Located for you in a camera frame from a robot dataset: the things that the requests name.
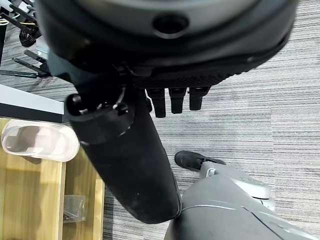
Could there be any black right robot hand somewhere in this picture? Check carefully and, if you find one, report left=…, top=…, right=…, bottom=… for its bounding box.
left=34, top=0, right=298, bottom=225

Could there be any wooden shoe rack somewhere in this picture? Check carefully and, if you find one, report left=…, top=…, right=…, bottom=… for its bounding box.
left=0, top=116, right=106, bottom=240

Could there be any dark robot foot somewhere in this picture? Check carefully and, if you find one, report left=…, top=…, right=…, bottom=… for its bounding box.
left=174, top=150, right=227, bottom=172

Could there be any clear plastic hardware bag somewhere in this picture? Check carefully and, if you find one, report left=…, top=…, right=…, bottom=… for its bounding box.
left=62, top=194, right=87, bottom=223

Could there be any white slipper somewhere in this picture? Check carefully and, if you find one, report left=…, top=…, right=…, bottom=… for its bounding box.
left=0, top=119, right=81, bottom=162

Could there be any silver robot leg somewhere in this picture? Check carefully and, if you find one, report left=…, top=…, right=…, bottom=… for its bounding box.
left=162, top=159, right=320, bottom=240

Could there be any white table with black edge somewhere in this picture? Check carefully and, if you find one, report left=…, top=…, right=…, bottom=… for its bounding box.
left=0, top=83, right=66, bottom=124

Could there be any black coiled cable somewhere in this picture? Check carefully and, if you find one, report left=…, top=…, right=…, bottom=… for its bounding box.
left=18, top=27, right=41, bottom=48

